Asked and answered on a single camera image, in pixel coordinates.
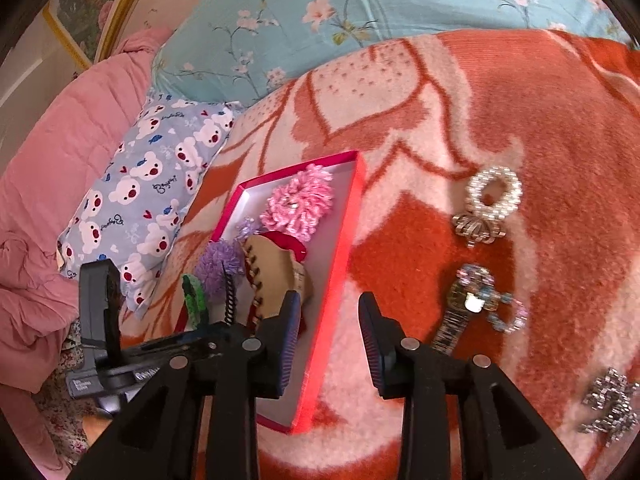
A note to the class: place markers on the pink mesh flower scrunchie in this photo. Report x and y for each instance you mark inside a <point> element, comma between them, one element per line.
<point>297,205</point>

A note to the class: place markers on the blue bear print pillow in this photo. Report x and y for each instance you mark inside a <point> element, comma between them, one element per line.
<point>145,200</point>

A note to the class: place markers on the floral bed sheet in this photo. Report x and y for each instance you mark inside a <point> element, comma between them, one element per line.
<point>65,410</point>

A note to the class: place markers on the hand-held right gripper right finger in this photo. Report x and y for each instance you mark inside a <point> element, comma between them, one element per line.
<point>374,347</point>

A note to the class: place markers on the red shallow cardboard box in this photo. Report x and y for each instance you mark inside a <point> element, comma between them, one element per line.
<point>325,270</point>

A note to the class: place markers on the beige studded hair clip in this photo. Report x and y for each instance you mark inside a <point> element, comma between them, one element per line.
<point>277,265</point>

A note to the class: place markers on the purple mesh flower scrunchie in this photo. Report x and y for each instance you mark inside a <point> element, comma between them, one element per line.
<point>220,262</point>

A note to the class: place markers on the orange and cream blanket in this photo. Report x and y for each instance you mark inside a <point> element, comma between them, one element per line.
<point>475,210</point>

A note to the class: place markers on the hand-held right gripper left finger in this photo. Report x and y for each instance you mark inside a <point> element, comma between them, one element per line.
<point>287,347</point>

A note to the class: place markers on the pink quilt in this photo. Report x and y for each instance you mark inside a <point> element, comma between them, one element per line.
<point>55,200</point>

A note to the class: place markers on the gold framed wall picture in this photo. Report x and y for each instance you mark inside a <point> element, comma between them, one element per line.
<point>95,5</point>

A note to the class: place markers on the teal floral pillow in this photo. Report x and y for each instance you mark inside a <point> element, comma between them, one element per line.
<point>400,15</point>

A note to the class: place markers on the pearl scrunchie with silver bow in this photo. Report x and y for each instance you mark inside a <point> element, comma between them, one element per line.
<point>490,205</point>

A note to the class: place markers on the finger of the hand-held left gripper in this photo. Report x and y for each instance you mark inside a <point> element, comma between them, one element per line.
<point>185,342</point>

